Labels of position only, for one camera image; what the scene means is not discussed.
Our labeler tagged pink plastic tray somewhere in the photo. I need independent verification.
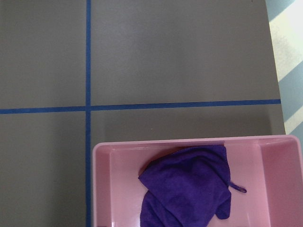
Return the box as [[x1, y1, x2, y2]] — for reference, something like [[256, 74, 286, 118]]
[[92, 135, 303, 227]]

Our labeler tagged purple microfiber cloth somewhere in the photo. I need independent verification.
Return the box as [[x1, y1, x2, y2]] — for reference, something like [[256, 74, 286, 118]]
[[138, 145, 247, 227]]

